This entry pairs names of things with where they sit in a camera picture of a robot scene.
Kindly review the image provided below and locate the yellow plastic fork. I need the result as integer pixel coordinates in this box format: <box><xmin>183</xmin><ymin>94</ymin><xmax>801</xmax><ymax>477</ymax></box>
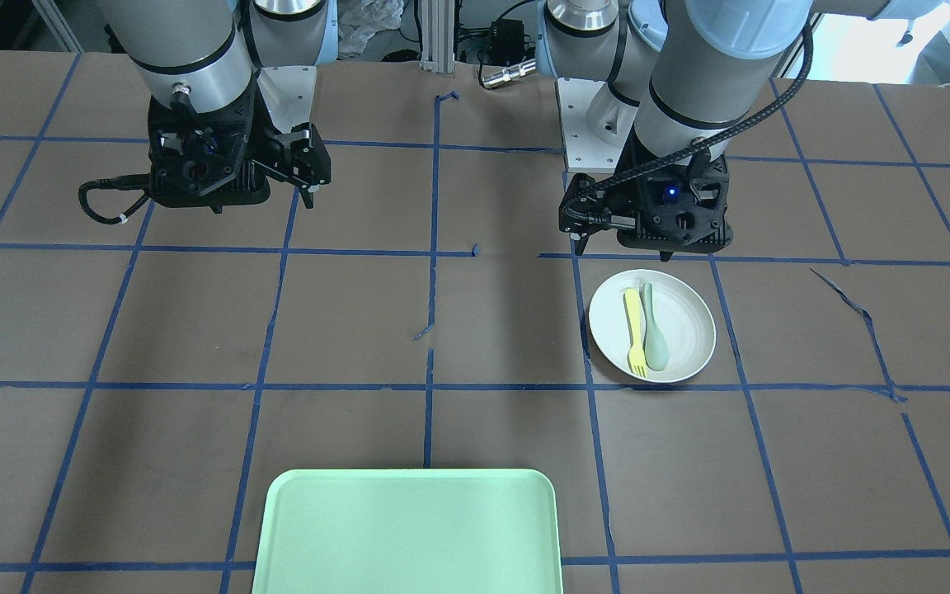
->
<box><xmin>623</xmin><ymin>287</ymin><xmax>649</xmax><ymax>379</ymax></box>

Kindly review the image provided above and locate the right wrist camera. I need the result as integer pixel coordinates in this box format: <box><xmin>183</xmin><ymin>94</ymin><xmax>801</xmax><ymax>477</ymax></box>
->
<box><xmin>146</xmin><ymin>124</ymin><xmax>332</xmax><ymax>208</ymax></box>

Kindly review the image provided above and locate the light green tray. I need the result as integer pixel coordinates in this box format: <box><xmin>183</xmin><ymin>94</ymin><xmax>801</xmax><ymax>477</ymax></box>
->
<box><xmin>252</xmin><ymin>469</ymin><xmax>564</xmax><ymax>593</ymax></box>

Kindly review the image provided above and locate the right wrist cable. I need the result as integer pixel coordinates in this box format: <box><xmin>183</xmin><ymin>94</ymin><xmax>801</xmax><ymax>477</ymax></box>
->
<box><xmin>78</xmin><ymin>175</ymin><xmax>154</xmax><ymax>227</ymax></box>

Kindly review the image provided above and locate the aluminium frame post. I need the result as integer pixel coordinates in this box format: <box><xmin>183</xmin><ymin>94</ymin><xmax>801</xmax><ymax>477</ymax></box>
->
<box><xmin>414</xmin><ymin>1</ymin><xmax>459</xmax><ymax>75</ymax></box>

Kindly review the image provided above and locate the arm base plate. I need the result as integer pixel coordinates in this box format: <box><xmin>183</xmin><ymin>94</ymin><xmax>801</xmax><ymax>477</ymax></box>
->
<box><xmin>248</xmin><ymin>65</ymin><xmax>317</xmax><ymax>164</ymax></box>
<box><xmin>556</xmin><ymin>78</ymin><xmax>695</xmax><ymax>176</ymax></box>

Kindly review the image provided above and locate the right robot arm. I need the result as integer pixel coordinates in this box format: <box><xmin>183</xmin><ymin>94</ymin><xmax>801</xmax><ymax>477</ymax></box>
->
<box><xmin>77</xmin><ymin>1</ymin><xmax>339</xmax><ymax>225</ymax></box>

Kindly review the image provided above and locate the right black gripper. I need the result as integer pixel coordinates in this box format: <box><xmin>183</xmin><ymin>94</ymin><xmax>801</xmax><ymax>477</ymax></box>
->
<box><xmin>148</xmin><ymin>78</ymin><xmax>317</xmax><ymax>215</ymax></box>

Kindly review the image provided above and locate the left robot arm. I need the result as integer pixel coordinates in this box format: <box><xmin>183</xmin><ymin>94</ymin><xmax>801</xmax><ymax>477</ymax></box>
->
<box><xmin>538</xmin><ymin>1</ymin><xmax>950</xmax><ymax>263</ymax></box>

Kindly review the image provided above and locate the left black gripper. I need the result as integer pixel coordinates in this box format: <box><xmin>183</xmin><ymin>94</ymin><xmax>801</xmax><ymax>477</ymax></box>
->
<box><xmin>570</xmin><ymin>148</ymin><xmax>731</xmax><ymax>261</ymax></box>

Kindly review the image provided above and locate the pale green plastic spoon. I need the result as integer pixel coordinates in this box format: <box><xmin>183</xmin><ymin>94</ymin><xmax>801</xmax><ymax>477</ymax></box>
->
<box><xmin>641</xmin><ymin>282</ymin><xmax>670</xmax><ymax>372</ymax></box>

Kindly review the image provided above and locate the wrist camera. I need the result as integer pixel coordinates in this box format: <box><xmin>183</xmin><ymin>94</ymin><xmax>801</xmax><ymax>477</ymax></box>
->
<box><xmin>146</xmin><ymin>124</ymin><xmax>332</xmax><ymax>208</ymax></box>
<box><xmin>558</xmin><ymin>173</ymin><xmax>734</xmax><ymax>260</ymax></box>

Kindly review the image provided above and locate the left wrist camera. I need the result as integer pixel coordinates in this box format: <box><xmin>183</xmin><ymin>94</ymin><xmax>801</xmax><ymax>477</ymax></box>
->
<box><xmin>558</xmin><ymin>173</ymin><xmax>734</xmax><ymax>260</ymax></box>

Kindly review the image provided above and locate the white round plate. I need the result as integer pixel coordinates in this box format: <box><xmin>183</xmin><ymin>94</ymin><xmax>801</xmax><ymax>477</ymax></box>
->
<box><xmin>587</xmin><ymin>268</ymin><xmax>717</xmax><ymax>384</ymax></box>

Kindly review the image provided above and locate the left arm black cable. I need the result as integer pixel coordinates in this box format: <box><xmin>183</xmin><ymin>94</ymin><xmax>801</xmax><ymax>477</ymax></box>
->
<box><xmin>574</xmin><ymin>16</ymin><xmax>816</xmax><ymax>207</ymax></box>

